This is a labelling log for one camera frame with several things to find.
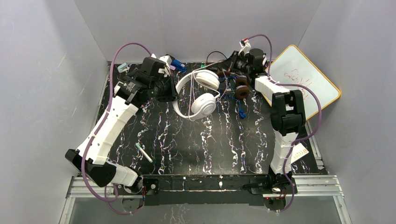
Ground white box with red label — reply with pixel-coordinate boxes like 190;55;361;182
290;143;309;163

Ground whiteboard with orange frame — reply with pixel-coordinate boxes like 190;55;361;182
270;45;341;109

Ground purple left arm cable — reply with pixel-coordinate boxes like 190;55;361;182
81;42;153;216

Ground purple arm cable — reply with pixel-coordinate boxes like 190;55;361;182
81;42;153;216
244;34;322;213

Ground blue stapler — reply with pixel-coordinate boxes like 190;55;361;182
171;59;187;72

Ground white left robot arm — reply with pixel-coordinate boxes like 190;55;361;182
65;56;177;187

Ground white marker pen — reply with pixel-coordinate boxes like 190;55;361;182
135;143;153;163

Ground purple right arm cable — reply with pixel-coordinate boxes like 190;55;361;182
244;34;322;213

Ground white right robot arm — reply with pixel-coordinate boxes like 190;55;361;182
219;49;306;177

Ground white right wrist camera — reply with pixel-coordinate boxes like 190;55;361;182
239;38;251;56

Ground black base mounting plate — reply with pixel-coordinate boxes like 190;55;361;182
114;175;297;209

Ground aluminium frame rail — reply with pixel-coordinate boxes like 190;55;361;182
66;175;344;198

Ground brown headphones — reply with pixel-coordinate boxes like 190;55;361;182
217;71;250;100

